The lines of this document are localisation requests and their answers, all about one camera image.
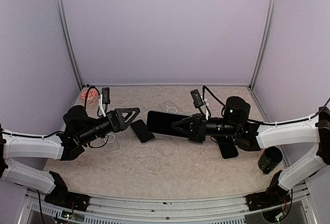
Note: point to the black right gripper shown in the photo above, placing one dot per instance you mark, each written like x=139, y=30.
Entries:
x=201, y=132

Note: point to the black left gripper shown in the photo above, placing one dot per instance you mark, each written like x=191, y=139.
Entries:
x=117, y=122

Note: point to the large black teal-edged phone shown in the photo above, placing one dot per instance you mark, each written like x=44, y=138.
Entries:
x=161, y=123

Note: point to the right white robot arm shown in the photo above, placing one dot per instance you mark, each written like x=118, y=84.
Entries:
x=251, y=135

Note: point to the small silver-edged phone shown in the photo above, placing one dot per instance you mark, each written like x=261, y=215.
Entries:
x=196, y=141

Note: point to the silver-edged phone black screen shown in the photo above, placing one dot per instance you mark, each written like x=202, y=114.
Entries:
x=139, y=129

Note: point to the clear magsafe phone case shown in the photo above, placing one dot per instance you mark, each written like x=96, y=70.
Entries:
x=170, y=107

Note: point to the red patterned bowl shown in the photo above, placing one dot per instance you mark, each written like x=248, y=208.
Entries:
x=89, y=97

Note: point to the dark green cup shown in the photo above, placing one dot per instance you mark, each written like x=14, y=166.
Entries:
x=269, y=159

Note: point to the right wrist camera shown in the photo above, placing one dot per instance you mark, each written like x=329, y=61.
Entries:
x=197, y=100

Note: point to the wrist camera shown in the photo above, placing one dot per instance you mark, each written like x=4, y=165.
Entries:
x=106, y=95
x=197, y=100

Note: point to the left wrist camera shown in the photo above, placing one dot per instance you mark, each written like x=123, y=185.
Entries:
x=106, y=95

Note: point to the aluminium table edge rail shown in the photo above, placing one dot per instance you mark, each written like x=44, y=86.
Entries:
x=101, y=209

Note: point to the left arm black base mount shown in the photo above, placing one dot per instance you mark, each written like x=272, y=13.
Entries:
x=61, y=196

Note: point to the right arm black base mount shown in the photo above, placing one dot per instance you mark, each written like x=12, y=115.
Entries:
x=274, y=195

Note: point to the left aluminium frame post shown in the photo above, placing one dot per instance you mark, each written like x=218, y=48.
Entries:
x=68, y=43

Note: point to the aluminium frame post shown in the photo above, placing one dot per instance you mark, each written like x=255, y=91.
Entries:
x=68, y=43
x=263, y=45

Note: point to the right aluminium frame post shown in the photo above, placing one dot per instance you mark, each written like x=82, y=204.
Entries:
x=263, y=45

